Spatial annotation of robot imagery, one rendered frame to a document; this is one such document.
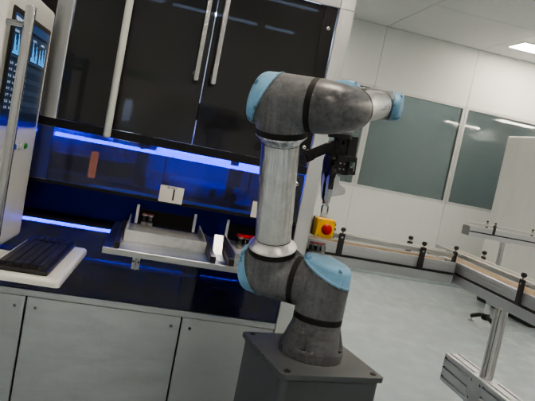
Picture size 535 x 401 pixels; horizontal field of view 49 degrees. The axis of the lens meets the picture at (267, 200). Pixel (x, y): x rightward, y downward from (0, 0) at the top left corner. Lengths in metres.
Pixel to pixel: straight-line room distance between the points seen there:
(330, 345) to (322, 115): 0.52
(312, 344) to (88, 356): 1.12
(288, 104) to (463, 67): 6.52
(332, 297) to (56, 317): 1.19
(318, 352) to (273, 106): 0.56
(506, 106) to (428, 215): 1.67
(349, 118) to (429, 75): 6.25
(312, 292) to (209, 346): 0.98
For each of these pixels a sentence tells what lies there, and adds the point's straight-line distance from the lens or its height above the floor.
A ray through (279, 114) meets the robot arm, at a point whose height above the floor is 1.32.
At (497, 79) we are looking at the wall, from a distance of 7.88.
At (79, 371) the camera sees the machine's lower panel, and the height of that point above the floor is 0.33.
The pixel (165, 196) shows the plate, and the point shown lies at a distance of 2.12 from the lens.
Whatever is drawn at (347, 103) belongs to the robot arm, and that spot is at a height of 1.37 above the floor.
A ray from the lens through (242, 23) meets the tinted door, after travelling 2.17.
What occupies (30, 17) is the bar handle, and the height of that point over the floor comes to 1.45.
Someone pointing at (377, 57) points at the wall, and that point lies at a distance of 7.22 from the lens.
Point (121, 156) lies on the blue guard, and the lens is 2.11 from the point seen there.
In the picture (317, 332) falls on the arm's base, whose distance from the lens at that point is 1.36.
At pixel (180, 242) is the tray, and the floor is 0.90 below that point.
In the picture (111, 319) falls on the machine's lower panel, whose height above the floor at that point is 0.53.
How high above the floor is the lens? 1.24
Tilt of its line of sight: 5 degrees down
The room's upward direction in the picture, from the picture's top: 11 degrees clockwise
